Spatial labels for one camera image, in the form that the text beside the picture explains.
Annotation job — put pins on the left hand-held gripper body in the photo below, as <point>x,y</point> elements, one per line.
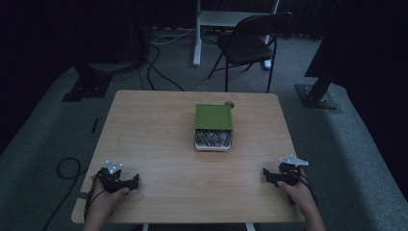
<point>110,179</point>

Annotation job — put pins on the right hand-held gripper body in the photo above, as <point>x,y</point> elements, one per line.
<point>288,174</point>

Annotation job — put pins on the white plastic box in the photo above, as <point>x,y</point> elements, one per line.
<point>212,148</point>

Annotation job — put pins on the pile of small packets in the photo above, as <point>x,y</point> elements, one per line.
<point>213,138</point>

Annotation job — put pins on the person's right hand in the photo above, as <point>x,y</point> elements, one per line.
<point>300,195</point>

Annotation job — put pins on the person's left hand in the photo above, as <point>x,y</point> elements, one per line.
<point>104,203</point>

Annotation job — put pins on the white table leg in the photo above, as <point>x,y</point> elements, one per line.
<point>145,227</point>
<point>250,227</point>

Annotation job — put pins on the small black floor strip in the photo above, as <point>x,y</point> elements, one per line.
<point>95,125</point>

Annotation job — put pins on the small round grey cap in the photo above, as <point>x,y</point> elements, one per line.
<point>229,104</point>

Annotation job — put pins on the black stand with base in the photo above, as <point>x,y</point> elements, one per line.
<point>88,86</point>
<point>316,96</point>

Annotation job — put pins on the black folding chair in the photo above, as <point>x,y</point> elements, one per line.
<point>245,48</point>

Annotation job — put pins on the black curtain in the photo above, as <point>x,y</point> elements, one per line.
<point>372,48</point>
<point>38,48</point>

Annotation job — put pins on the white desk frame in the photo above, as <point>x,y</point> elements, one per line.
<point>197,41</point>

